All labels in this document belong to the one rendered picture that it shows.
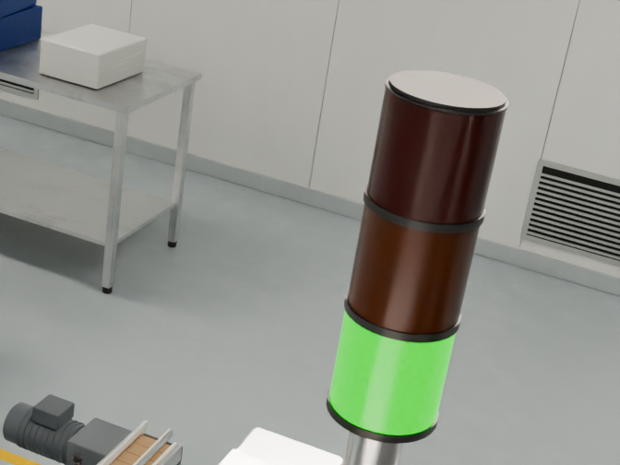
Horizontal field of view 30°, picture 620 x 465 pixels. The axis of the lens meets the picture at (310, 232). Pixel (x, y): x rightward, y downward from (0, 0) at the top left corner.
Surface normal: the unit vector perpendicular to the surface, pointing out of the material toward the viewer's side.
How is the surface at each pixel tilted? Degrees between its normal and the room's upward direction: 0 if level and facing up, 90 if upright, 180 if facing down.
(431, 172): 90
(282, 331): 0
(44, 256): 0
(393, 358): 90
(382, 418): 90
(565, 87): 90
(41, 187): 0
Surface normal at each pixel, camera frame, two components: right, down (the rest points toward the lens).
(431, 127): -0.29, 0.35
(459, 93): 0.14, -0.90
